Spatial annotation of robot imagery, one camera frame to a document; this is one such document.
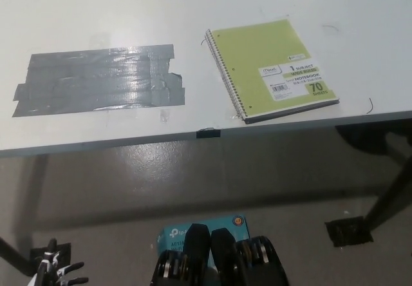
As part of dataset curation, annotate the green spiral notebook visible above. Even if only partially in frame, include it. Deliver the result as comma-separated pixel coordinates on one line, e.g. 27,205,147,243
204,18,341,126

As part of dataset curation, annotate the black table leg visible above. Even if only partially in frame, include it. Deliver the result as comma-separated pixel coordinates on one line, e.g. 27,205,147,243
0,236,33,276
363,129,412,234

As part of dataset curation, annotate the purple spiral notebook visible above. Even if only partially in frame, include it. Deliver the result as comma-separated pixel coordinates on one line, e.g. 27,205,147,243
243,98,341,126

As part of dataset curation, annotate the dark table underframe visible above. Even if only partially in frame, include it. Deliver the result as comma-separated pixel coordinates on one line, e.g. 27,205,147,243
334,118,412,153

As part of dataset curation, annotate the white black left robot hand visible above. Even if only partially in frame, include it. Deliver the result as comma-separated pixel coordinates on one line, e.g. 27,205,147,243
30,239,89,286

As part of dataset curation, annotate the small black tape piece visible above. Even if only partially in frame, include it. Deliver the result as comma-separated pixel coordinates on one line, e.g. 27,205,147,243
196,129,221,139

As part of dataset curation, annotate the teal router box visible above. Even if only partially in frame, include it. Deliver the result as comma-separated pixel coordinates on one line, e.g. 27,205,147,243
156,214,251,267

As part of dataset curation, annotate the gray duct tape patch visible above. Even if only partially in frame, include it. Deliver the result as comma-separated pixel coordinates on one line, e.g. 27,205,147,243
12,43,187,118

